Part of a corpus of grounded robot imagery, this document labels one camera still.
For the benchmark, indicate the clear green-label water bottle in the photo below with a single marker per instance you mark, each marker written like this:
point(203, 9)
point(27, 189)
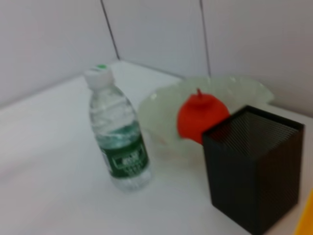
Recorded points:
point(117, 122)

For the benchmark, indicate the pale green glass fruit plate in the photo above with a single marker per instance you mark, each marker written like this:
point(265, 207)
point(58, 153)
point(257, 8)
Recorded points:
point(159, 112)

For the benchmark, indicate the black mesh pen holder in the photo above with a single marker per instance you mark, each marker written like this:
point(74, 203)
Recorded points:
point(244, 183)

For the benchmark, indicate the yellow plastic bin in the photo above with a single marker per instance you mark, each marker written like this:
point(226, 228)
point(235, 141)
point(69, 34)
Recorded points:
point(306, 220)

